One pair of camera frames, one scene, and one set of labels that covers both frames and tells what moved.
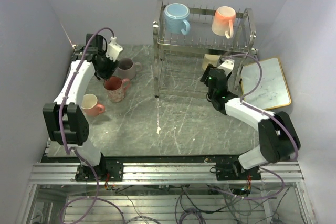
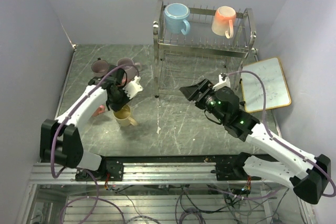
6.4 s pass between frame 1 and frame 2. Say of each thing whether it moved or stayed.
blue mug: stayed
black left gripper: moved
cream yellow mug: moved
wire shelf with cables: stayed
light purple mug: stayed
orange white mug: stayed
